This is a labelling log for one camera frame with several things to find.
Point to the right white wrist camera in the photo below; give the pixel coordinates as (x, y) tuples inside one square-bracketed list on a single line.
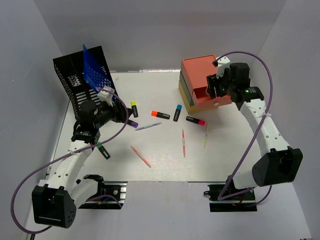
[(221, 64)]

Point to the orange cap black highlighter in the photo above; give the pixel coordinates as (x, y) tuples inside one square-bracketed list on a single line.
[(161, 115)]

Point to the pink cap black highlighter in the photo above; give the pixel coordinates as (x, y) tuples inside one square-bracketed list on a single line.
[(195, 120)]

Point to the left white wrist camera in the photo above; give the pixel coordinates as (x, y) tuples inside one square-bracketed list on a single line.
[(106, 96)]

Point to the salmon top drawer box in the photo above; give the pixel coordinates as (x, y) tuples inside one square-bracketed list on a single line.
[(195, 71)]

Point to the green drawer box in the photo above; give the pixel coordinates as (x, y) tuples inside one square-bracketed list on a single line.
[(185, 89)]

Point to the yellow thin pen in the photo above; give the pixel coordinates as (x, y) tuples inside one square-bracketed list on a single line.
[(206, 134)]

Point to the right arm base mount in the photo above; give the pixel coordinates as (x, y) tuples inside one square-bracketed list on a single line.
[(241, 203)]

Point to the orange thin pen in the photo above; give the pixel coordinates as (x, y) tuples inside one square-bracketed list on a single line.
[(140, 156)]

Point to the blue plastic folder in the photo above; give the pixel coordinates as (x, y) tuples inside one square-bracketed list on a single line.
[(96, 72)]

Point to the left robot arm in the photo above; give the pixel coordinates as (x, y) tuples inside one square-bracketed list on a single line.
[(56, 202)]

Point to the black mesh file organizer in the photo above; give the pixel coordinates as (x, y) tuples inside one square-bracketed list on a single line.
[(70, 71)]

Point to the pink thin pen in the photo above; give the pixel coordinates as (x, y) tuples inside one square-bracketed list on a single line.
[(183, 143)]

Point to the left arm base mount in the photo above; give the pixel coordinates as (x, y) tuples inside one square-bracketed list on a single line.
[(107, 195)]

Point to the blue thin pen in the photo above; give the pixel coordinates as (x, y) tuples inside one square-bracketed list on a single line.
[(148, 126)]

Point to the yellow bottom drawer box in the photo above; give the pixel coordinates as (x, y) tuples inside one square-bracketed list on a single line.
[(191, 109)]

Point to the blue cap black highlighter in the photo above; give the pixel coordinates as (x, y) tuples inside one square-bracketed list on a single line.
[(177, 113)]

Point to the purple cap black highlighter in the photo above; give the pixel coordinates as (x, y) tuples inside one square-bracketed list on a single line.
[(132, 123)]

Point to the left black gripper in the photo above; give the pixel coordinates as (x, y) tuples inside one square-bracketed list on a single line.
[(118, 110)]

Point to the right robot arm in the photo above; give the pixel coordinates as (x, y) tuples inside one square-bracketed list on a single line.
[(279, 162)]

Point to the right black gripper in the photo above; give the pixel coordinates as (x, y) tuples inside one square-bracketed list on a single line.
[(212, 80)]

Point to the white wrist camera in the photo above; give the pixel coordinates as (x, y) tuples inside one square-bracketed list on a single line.
[(221, 64), (106, 96)]

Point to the green cap black highlighter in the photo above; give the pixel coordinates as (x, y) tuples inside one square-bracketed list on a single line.
[(103, 151)]

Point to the yellow cap black highlighter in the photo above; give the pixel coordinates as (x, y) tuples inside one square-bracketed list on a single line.
[(134, 108)]

